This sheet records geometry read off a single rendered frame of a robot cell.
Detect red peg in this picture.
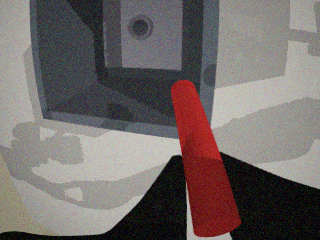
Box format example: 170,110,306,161
171,80,241,237

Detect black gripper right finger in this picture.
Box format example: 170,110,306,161
219,151,320,240

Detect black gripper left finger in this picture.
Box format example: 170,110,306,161
0,155,188,240

